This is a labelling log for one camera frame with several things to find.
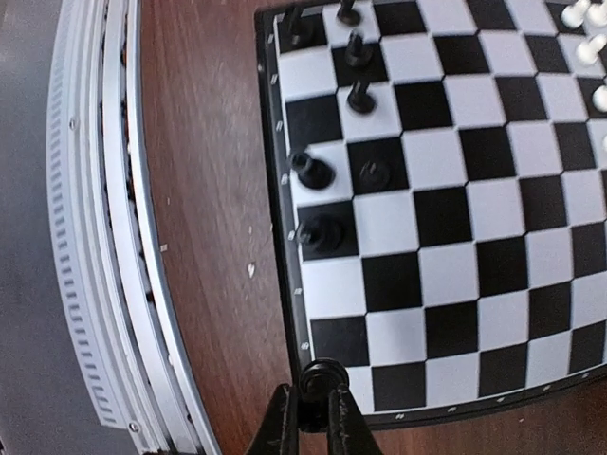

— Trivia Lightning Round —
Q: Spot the black rook board corner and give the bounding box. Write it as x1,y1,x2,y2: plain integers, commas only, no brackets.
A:
283,5,314,48

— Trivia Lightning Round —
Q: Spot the black pawn on board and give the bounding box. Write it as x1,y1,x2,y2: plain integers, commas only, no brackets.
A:
344,31,373,68
347,80,376,115
359,160,391,191

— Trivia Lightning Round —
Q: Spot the black white chess board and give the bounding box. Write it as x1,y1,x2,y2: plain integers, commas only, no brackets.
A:
254,1,606,430

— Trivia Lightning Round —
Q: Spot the black chess piece on board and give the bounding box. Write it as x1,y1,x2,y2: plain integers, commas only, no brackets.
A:
288,151,335,191

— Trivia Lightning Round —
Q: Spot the black chess piece king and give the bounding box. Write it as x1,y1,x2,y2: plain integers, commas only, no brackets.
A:
296,215,343,253

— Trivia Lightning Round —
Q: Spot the black pawn left board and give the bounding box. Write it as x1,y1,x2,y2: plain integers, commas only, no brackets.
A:
336,0,361,27

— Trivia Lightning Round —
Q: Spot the white chess pieces row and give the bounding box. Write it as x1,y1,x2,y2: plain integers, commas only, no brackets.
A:
561,0,606,113

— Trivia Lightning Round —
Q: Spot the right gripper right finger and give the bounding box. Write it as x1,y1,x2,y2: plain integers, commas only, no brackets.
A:
326,384,382,455

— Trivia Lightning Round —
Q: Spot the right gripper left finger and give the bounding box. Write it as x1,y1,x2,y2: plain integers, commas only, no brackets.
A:
246,384,299,455

